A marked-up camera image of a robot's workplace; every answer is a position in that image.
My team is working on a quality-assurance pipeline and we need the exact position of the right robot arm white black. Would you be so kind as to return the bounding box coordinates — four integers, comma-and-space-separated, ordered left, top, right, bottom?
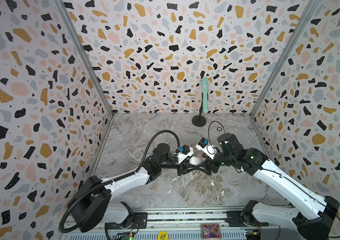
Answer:
196, 134, 340, 240

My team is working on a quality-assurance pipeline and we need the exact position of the yellow round sticker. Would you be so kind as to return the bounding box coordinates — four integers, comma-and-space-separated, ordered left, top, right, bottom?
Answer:
157, 231, 169, 240

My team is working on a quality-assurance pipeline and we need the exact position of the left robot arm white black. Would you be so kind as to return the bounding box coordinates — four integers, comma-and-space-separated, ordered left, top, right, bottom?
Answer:
59, 144, 203, 233

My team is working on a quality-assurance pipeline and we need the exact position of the black corrugated cable hose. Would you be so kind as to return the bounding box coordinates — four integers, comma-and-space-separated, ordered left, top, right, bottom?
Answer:
58, 129, 181, 234

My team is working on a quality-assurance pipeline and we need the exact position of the pink white earbud case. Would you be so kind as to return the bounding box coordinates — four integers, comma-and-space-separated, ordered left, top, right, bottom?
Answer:
189, 156, 203, 166

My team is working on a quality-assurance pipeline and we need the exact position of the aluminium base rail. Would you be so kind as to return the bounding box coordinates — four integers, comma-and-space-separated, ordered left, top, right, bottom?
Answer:
60, 207, 302, 240

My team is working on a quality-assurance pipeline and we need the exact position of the pink square tag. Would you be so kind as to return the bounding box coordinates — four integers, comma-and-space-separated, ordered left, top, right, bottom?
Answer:
201, 224, 222, 240

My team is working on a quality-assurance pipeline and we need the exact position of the mint green microphone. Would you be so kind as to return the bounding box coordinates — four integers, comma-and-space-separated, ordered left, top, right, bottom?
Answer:
201, 78, 208, 114

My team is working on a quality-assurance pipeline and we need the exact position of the black microphone stand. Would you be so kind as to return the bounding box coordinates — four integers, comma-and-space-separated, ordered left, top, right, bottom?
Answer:
192, 93, 206, 127

